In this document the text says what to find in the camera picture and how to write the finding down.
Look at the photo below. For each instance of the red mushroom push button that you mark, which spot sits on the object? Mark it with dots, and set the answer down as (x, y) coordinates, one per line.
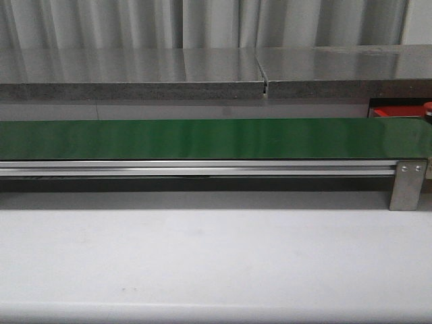
(428, 111)

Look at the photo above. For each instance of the green conveyor belt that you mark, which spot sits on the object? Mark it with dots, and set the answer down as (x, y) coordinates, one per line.
(309, 138)

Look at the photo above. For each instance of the right grey stone slab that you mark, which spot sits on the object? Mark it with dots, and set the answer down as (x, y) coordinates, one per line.
(356, 72)

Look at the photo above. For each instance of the grey stone slab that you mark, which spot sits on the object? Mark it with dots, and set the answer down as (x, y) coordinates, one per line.
(356, 72)
(130, 74)

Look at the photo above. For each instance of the red plastic tray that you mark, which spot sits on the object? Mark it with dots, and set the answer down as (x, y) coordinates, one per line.
(398, 111)

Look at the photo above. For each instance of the left grey stone slab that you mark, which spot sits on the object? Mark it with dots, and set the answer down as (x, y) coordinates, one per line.
(130, 74)

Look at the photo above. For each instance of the grey pleated curtain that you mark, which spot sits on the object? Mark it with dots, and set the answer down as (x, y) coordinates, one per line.
(199, 24)

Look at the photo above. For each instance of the aluminium conveyor side rail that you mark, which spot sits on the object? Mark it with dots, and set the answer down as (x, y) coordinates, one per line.
(200, 168)

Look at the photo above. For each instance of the steel conveyor support bracket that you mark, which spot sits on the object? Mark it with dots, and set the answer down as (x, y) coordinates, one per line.
(408, 181)

